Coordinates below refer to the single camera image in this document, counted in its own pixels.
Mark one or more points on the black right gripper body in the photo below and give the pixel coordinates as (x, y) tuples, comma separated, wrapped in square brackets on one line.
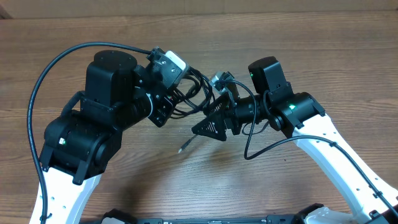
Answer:
[(245, 114)]

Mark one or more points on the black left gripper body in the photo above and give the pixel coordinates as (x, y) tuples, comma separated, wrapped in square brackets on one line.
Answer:
[(161, 109)]

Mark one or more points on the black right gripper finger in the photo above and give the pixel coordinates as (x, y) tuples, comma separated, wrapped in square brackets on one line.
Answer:
[(213, 126), (221, 105)]

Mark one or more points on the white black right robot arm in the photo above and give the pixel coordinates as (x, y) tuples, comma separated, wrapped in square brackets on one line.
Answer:
[(305, 122)]

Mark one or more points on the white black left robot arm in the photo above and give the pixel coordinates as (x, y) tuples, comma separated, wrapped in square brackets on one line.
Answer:
[(79, 143)]

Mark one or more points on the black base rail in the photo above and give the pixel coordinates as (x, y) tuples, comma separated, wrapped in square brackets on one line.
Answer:
[(214, 220)]

